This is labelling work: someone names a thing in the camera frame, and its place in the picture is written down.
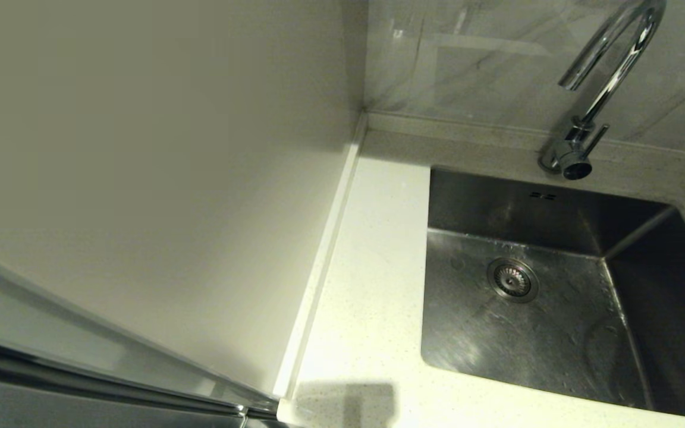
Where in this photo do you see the chrome faucet lever handle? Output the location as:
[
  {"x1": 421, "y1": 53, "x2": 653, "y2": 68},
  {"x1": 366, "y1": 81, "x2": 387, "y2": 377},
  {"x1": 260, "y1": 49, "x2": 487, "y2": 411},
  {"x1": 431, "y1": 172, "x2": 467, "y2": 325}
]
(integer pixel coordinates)
[{"x1": 586, "y1": 124, "x2": 611, "y2": 158}]

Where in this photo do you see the stainless steel sink basin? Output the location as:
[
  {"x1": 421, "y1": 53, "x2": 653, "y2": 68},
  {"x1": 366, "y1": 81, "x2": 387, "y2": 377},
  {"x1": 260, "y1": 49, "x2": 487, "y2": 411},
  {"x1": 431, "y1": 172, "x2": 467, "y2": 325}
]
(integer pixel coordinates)
[{"x1": 421, "y1": 166, "x2": 685, "y2": 421}]

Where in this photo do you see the white edge trim strip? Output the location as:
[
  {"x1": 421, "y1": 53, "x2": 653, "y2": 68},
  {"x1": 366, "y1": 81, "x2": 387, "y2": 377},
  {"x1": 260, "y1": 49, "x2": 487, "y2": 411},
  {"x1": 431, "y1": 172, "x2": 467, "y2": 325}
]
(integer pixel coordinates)
[{"x1": 273, "y1": 114, "x2": 368, "y2": 412}]

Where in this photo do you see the round metal drain strainer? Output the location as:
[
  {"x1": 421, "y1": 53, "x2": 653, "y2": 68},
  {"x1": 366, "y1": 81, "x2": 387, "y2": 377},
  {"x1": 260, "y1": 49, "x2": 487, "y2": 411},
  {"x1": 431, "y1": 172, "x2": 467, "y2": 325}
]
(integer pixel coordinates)
[{"x1": 487, "y1": 257, "x2": 539, "y2": 304}]

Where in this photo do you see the white appliance side panel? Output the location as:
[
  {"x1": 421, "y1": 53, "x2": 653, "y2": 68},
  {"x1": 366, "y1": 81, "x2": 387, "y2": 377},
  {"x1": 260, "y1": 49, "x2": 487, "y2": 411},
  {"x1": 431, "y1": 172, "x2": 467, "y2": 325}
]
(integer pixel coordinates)
[{"x1": 0, "y1": 0, "x2": 368, "y2": 400}]

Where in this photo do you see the chrome gooseneck faucet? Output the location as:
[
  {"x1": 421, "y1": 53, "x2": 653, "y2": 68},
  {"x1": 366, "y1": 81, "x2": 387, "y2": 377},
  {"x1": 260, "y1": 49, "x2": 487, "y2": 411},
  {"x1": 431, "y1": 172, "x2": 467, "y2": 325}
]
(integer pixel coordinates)
[{"x1": 539, "y1": 0, "x2": 667, "y2": 181}]

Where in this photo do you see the grey steel appliance door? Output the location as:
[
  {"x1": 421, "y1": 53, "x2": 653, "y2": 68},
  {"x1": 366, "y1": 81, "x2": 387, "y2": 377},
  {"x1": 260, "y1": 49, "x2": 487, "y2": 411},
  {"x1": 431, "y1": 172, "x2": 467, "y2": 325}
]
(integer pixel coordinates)
[{"x1": 0, "y1": 238, "x2": 304, "y2": 428}]

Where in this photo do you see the metal door handle bar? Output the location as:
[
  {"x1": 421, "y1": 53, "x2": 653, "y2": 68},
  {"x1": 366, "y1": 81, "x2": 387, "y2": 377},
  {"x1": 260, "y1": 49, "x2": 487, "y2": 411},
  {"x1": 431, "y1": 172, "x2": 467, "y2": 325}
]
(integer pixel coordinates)
[{"x1": 0, "y1": 336, "x2": 281, "y2": 420}]

